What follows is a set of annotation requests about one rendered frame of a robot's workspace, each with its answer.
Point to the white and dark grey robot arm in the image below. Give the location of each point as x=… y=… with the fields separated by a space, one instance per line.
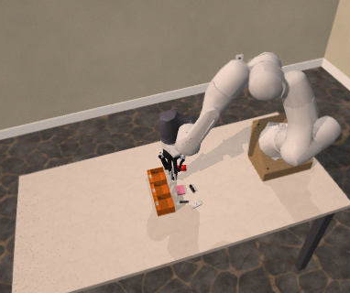
x=305 y=135

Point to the white domino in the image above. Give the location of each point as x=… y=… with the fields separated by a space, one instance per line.
x=196 y=204

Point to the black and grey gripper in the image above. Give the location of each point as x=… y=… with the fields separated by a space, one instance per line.
x=168 y=166

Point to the orange three-compartment bin rack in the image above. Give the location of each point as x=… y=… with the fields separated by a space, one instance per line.
x=161 y=191

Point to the pink square pad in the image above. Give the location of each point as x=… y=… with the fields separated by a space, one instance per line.
x=180 y=190

